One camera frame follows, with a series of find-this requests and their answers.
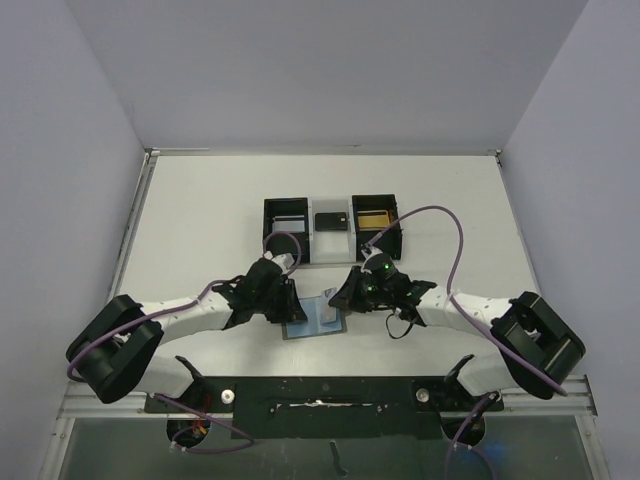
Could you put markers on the silver diamond VIP card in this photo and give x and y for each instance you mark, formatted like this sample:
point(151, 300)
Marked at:
point(290, 224)

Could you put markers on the black white sorting tray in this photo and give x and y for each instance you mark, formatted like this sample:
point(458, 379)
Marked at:
point(331, 248)

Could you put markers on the white lion VIP card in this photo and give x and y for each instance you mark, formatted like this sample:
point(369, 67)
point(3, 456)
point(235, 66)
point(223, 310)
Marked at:
point(327, 313)

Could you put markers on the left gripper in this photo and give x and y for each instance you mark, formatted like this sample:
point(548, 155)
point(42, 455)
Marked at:
point(291, 310)

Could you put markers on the black card in tray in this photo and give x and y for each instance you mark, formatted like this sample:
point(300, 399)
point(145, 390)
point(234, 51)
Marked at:
point(331, 221)

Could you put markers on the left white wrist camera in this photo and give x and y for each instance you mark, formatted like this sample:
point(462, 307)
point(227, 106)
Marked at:
point(286, 262)

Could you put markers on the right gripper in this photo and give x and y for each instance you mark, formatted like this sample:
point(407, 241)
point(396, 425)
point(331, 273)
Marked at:
point(351, 291)

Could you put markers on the grey card holder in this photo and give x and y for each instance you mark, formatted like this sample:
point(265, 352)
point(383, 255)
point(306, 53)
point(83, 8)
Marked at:
point(313, 328)

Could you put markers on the gold card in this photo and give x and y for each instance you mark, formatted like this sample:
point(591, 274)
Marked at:
point(374, 220)

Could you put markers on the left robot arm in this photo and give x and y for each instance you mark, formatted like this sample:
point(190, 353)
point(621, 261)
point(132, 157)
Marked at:
point(117, 353)

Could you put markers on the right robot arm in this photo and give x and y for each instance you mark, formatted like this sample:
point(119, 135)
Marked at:
point(534, 349)

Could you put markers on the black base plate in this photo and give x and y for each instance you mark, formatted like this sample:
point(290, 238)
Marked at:
point(314, 408)

